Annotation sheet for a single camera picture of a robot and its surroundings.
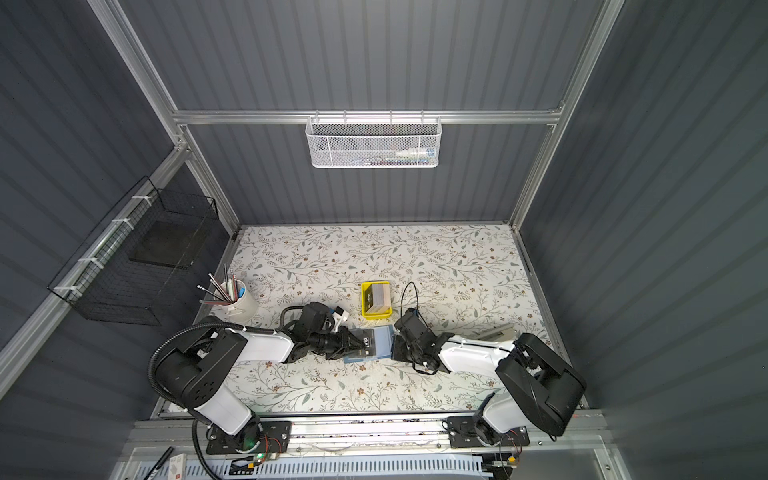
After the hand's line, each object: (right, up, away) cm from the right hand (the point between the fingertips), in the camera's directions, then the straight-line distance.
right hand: (394, 349), depth 87 cm
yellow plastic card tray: (-9, +12, +9) cm, 18 cm away
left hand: (-8, 0, -2) cm, 8 cm away
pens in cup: (-51, +16, +4) cm, 53 cm away
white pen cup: (-45, +12, +2) cm, 47 cm away
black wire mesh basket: (-65, +25, -15) cm, 71 cm away
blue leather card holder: (-5, +1, +1) cm, 6 cm away
